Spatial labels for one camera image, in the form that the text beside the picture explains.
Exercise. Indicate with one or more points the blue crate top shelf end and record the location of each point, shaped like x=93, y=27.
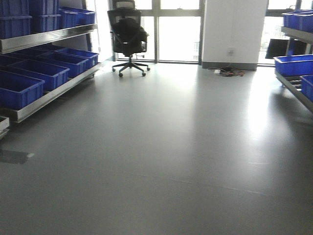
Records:
x=72, y=17

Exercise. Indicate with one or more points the right steel shelf rack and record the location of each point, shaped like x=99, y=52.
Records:
x=293, y=83

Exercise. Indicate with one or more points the steel shelf rack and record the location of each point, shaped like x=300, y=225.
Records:
x=293, y=83
x=21, y=48

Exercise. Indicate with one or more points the left steel shelf rack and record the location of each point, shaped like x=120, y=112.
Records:
x=21, y=48

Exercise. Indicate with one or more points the black office chair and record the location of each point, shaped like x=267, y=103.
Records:
x=128, y=36

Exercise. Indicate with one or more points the blue crate nearest left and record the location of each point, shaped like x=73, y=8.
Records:
x=18, y=91

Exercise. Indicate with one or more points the blue crate right lower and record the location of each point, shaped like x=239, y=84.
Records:
x=294, y=65

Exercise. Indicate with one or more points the blue crate right edge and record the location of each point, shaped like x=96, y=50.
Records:
x=307, y=86

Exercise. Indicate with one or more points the stacked blue crates top left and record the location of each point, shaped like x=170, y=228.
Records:
x=23, y=17

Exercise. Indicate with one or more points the blue crates right top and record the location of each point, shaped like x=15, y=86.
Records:
x=300, y=20

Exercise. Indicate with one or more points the white power strip with cables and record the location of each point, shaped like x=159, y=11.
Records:
x=227, y=71

